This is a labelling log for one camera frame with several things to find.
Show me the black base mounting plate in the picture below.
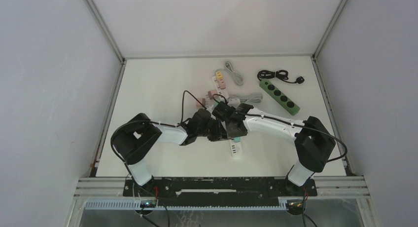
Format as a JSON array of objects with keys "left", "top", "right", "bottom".
[{"left": 123, "top": 177, "right": 318, "bottom": 207}]

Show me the grey cord of far strip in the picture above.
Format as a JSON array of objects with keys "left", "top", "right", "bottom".
[{"left": 224, "top": 61, "right": 244, "bottom": 86}]

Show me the white power strip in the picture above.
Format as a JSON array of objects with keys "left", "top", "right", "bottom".
[
  {"left": 211, "top": 76, "right": 229, "bottom": 100},
  {"left": 229, "top": 138, "right": 243, "bottom": 159}
]

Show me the grey cord of strip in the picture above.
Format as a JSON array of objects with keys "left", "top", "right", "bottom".
[
  {"left": 224, "top": 61, "right": 244, "bottom": 86},
  {"left": 228, "top": 92, "right": 264, "bottom": 105}
]

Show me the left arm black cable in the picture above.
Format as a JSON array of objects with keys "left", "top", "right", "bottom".
[{"left": 110, "top": 90, "right": 208, "bottom": 164}]

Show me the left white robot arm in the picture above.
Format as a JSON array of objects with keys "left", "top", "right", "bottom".
[{"left": 110, "top": 109, "right": 228, "bottom": 196}]

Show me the pink charger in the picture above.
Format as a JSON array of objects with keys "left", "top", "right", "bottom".
[
  {"left": 218, "top": 78, "right": 226, "bottom": 89},
  {"left": 208, "top": 90, "right": 217, "bottom": 100},
  {"left": 196, "top": 98, "right": 206, "bottom": 108}
]

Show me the white slotted cable duct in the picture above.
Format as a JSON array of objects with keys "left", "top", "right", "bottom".
[{"left": 85, "top": 200, "right": 289, "bottom": 210}]

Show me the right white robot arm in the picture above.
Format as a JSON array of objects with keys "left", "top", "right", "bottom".
[{"left": 211, "top": 102, "right": 336, "bottom": 195}]

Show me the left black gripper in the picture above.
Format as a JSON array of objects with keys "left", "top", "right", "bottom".
[{"left": 196, "top": 117, "right": 227, "bottom": 142}]

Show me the green power strip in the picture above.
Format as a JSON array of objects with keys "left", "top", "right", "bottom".
[{"left": 259, "top": 79, "right": 300, "bottom": 115}]

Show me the grey cord of near strip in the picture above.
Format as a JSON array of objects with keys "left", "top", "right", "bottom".
[{"left": 228, "top": 92, "right": 264, "bottom": 105}]

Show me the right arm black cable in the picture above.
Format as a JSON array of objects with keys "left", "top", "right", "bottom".
[{"left": 212, "top": 94, "right": 348, "bottom": 163}]

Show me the yellow charger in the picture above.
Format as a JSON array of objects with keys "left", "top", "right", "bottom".
[{"left": 215, "top": 71, "right": 223, "bottom": 80}]

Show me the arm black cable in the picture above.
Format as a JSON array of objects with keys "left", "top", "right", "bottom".
[
  {"left": 110, "top": 90, "right": 208, "bottom": 164},
  {"left": 212, "top": 94, "right": 348, "bottom": 163}
]

